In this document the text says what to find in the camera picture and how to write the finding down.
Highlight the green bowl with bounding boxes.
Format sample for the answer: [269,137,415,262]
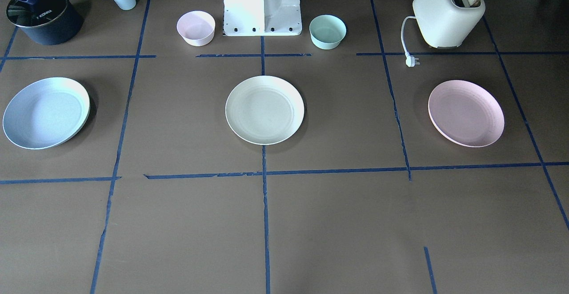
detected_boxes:
[309,15,347,49]

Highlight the dark blue saucepan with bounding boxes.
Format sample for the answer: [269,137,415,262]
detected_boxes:
[6,0,84,45]

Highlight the pink bowl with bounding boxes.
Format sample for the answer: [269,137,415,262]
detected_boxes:
[176,11,216,47]

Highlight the cream plate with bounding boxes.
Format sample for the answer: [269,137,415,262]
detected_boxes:
[225,76,305,145]

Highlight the white toaster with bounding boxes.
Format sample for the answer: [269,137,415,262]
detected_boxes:
[413,0,485,48]

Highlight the white toaster cable with plug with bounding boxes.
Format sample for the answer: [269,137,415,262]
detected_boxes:
[401,16,421,68]

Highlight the pink plate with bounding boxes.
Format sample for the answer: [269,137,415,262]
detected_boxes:
[428,80,505,148]

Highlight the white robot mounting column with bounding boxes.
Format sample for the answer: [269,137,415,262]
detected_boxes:
[222,0,302,36]

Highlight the blue plate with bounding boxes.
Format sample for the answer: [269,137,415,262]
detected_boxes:
[3,77,91,150]

